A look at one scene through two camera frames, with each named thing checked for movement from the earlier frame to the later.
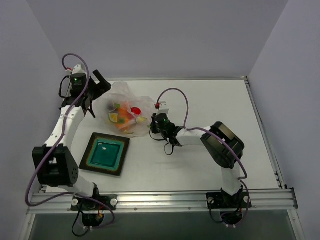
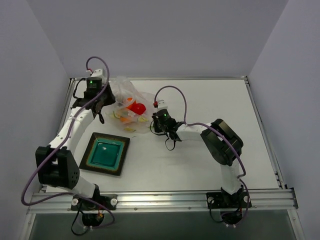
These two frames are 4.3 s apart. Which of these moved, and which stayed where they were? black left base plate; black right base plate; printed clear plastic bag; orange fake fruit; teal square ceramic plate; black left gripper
Moved: orange fake fruit; printed clear plastic bag; black left gripper
Stayed: black right base plate; teal square ceramic plate; black left base plate
